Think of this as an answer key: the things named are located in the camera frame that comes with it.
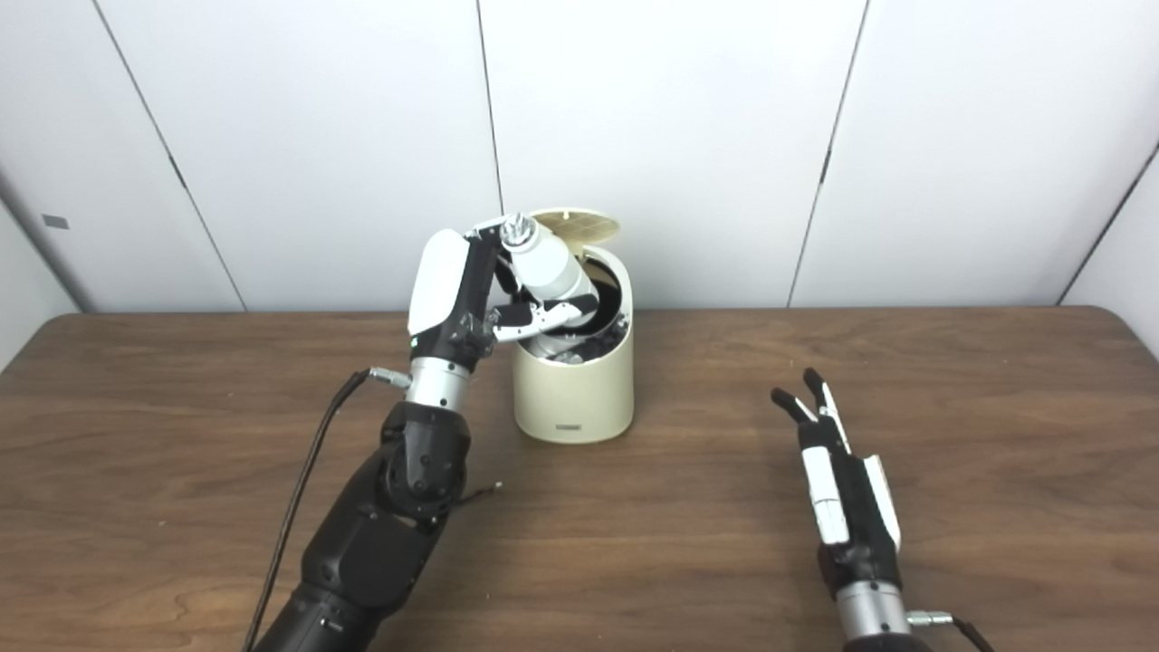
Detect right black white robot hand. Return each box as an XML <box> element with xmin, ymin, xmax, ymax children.
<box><xmin>771</xmin><ymin>367</ymin><xmax>904</xmax><ymax>599</ymax></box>

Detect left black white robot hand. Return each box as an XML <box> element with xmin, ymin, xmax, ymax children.
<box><xmin>407</xmin><ymin>216</ymin><xmax>600</xmax><ymax>368</ymax></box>

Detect small white plastic bottle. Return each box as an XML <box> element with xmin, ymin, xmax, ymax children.
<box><xmin>500</xmin><ymin>213</ymin><xmax>600</xmax><ymax>359</ymax></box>

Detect round cream bin lid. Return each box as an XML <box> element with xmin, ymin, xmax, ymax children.
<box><xmin>528</xmin><ymin>208</ymin><xmax>622</xmax><ymax>244</ymax></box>

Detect cream-colored bin body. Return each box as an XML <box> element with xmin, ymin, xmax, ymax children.
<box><xmin>512</xmin><ymin>243</ymin><xmax>635</xmax><ymax>445</ymax></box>

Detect black bin liner bag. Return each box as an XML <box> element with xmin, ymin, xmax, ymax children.
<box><xmin>543</xmin><ymin>249</ymin><xmax>632</xmax><ymax>365</ymax></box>

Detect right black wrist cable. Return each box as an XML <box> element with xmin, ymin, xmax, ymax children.
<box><xmin>905</xmin><ymin>611</ymin><xmax>997</xmax><ymax>652</ymax></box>

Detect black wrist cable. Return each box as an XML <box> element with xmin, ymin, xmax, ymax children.
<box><xmin>905</xmin><ymin>611</ymin><xmax>997</xmax><ymax>652</ymax></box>
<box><xmin>240</xmin><ymin>367</ymin><xmax>413</xmax><ymax>652</ymax></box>

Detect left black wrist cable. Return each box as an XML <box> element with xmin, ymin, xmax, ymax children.
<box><xmin>240</xmin><ymin>367</ymin><xmax>413</xmax><ymax>652</ymax></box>

